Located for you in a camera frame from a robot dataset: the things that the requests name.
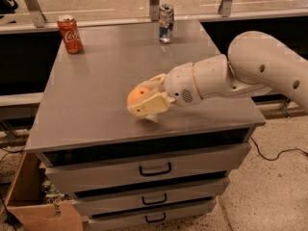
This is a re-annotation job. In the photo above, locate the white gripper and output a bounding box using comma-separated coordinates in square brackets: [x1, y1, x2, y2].
[127, 63, 202, 117]

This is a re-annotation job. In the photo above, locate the orange fruit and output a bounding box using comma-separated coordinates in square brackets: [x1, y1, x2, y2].
[127, 87, 150, 105]

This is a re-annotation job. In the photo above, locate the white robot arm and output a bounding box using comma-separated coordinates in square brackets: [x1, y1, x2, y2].
[127, 31, 308, 117]

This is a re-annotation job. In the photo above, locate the silver blue energy drink can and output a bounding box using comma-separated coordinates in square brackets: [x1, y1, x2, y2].
[159, 4, 174, 44]

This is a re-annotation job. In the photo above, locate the grey drawer cabinet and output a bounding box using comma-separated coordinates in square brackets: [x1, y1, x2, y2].
[24, 18, 267, 231]

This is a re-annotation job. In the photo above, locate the middle grey drawer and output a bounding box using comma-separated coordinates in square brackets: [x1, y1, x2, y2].
[73, 177, 230, 216]

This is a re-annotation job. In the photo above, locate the grey drawer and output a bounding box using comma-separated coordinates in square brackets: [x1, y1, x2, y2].
[89, 197, 216, 231]
[73, 177, 230, 216]
[46, 142, 250, 193]

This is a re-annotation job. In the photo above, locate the red Coca-Cola can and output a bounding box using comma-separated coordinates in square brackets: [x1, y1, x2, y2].
[57, 15, 84, 54]

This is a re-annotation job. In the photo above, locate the top grey drawer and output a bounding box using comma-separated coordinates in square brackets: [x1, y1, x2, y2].
[46, 142, 250, 193]

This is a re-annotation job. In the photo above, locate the bottom grey drawer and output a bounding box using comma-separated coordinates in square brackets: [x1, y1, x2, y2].
[89, 197, 216, 231]

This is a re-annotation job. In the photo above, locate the cardboard box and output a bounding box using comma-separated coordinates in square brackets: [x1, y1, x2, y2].
[5, 152, 83, 231]

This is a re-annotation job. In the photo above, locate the black floor cable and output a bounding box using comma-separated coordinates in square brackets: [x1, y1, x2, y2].
[249, 136, 308, 162]

